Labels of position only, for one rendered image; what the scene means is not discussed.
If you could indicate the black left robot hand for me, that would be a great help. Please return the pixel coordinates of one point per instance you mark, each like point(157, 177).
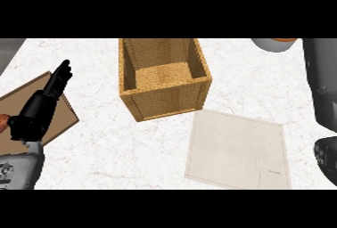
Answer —
point(38, 112)

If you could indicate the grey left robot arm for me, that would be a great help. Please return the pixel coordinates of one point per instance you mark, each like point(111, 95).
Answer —
point(20, 169)

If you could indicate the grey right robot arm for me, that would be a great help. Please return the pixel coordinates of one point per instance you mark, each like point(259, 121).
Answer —
point(324, 74)

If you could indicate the orange-brown croissant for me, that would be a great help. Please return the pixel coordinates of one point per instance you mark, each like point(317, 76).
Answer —
point(4, 121)

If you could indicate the brown wicker basket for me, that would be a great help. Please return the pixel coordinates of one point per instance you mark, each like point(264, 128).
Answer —
point(165, 98)

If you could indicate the beige cloth placemat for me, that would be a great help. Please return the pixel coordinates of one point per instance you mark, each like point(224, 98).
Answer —
point(237, 148)

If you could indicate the grey cup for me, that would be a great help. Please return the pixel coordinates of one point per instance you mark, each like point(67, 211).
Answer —
point(273, 46)

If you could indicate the orange object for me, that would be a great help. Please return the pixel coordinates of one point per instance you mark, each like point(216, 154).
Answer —
point(284, 39)

